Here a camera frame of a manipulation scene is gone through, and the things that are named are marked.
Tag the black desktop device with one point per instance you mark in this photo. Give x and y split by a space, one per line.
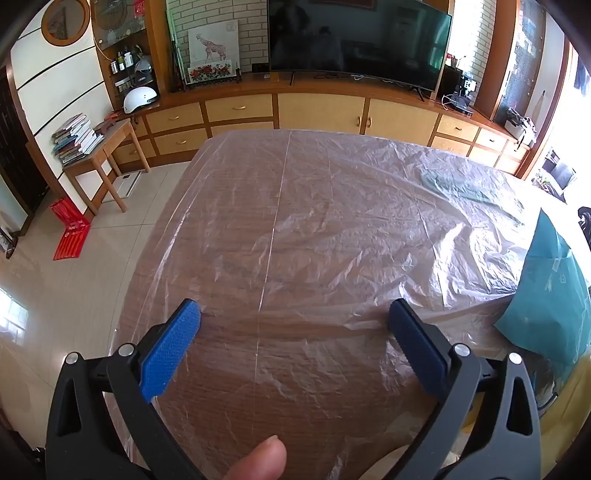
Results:
459 90

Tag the stack of books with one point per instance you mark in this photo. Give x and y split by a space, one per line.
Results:
76 138

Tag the red flower picture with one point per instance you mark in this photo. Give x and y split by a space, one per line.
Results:
210 72

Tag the small wooden side table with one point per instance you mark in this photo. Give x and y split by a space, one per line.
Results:
111 143

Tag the white bathroom scale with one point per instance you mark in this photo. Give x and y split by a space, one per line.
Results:
122 184

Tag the black flat television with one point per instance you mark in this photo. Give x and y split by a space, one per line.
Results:
360 37

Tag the teal cloth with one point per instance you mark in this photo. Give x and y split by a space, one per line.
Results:
461 189

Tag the giraffe picture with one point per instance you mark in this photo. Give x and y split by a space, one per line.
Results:
213 41

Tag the clear plastic table sheet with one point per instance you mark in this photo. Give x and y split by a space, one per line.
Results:
323 240

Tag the person's left hand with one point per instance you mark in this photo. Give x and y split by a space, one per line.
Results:
258 459

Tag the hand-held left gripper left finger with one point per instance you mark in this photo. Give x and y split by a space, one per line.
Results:
171 346

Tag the red bag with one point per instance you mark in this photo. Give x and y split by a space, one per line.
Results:
71 230

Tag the white helmet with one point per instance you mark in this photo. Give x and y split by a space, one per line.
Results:
140 99

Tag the grey helmet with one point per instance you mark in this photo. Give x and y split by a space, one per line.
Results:
143 65

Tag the wooden cabinet unit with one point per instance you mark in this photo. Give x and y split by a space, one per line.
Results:
240 110

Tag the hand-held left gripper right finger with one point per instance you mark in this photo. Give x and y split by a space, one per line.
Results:
415 341

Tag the teal plastic bag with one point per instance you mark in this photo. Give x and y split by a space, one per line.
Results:
549 295

